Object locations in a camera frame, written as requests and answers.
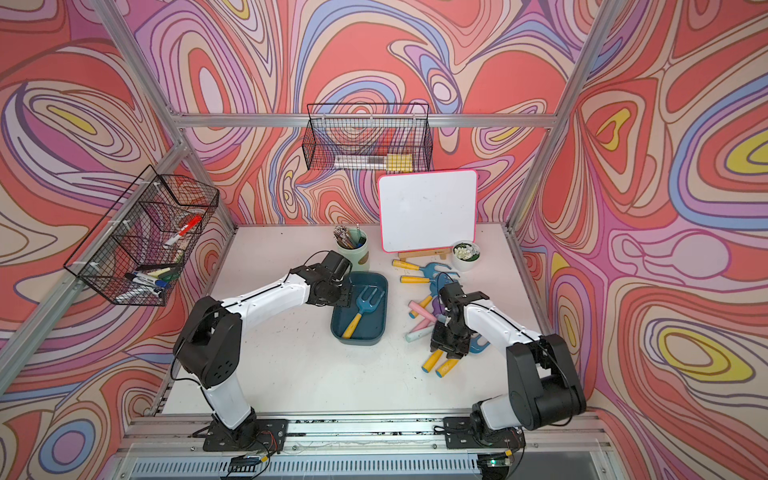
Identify yellow eraser in basket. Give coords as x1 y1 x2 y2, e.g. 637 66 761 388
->
385 154 413 173

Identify light blue rake white handle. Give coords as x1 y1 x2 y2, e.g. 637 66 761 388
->
405 324 434 343

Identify red marker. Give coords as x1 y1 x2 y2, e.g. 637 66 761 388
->
163 215 202 248

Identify wire basket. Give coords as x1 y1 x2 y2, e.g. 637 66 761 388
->
64 166 220 307
302 101 433 174

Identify blue marker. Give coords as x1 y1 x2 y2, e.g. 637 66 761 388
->
124 272 169 289

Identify green pen cup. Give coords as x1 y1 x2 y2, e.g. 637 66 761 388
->
333 225 370 272

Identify wooden easel stand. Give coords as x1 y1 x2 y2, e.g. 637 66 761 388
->
397 247 451 261

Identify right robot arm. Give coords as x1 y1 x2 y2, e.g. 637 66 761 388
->
430 282 587 451

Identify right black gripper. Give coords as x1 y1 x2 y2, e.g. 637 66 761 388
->
431 320 472 358

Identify left wire basket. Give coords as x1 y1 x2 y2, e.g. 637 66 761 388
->
64 166 220 307

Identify teal storage box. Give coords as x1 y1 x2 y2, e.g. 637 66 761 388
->
330 272 389 346

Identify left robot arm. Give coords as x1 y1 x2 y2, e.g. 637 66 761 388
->
173 250 352 454

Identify back wire basket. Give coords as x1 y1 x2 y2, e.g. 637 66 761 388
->
302 101 433 174

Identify purple rake pink handle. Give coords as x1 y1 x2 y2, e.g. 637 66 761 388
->
408 301 443 322
412 314 446 332

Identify pink framed whiteboard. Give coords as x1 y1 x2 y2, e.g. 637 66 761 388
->
378 169 478 253

